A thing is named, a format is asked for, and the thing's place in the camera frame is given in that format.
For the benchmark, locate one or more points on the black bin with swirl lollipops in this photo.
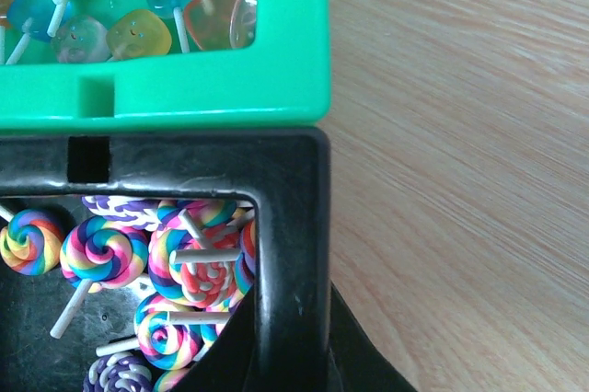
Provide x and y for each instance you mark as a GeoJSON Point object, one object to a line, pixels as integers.
{"type": "Point", "coordinates": [293, 331]}

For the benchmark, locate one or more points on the green bin with gummy candies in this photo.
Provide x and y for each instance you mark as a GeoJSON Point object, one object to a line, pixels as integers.
{"type": "Point", "coordinates": [282, 78]}

